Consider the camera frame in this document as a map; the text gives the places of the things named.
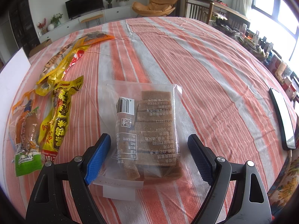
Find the sweet potato snack packet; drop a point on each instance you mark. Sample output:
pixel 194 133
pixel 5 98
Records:
pixel 26 130

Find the row of assorted boxes and bottles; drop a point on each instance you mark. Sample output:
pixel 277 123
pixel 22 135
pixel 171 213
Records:
pixel 264 46

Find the small green potted plant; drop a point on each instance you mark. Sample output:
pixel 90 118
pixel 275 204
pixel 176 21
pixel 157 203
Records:
pixel 109 2

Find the dark wooden side table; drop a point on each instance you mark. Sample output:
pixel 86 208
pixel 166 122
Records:
pixel 230 11

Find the orange snack packet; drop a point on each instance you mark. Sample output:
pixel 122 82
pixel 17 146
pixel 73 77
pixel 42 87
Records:
pixel 97 37

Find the yellow cake snack packet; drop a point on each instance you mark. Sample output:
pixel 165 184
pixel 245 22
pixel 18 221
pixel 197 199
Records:
pixel 64 57

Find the black television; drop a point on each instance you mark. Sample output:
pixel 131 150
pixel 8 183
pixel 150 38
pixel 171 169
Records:
pixel 84 3

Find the window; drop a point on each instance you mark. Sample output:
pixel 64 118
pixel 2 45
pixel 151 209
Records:
pixel 273 4

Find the small yellow snack packet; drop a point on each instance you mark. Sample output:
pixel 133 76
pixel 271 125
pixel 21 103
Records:
pixel 46 87

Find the orange grey striped tablecloth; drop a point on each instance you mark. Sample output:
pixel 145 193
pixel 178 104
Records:
pixel 198 70

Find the yellow packet with black lettering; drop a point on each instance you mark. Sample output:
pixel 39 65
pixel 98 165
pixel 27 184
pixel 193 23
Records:
pixel 59 121

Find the black display cabinet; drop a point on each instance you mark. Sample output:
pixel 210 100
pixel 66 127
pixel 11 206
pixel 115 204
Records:
pixel 23 25

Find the yellow floral cloth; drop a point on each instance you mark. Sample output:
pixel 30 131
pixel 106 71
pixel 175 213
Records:
pixel 283 186

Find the dark wooden chair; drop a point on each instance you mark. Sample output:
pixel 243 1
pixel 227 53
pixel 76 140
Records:
pixel 198 7

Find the wooden stool with metal legs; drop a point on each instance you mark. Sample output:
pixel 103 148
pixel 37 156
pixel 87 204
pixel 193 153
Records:
pixel 91 18

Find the white board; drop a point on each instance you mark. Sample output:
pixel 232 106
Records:
pixel 12 74

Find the green plant in white vase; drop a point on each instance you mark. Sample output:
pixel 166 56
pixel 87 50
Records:
pixel 55 19

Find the black smartphone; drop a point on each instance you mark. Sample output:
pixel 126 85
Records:
pixel 282 119

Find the cardboard box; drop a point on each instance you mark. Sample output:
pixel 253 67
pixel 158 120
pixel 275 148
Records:
pixel 41 46

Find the clear bag of brown bars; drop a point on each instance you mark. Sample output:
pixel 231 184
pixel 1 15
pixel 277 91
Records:
pixel 151 126

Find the red flower arrangement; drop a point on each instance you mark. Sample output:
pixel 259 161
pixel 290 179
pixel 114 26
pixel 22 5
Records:
pixel 42 24

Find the white television cabinet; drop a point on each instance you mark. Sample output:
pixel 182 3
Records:
pixel 116 12

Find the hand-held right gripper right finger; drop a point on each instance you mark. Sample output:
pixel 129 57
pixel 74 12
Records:
pixel 198 154

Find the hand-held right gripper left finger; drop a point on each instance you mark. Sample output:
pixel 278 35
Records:
pixel 98 158

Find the orange lounge chair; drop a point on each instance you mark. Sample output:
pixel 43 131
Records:
pixel 156 4

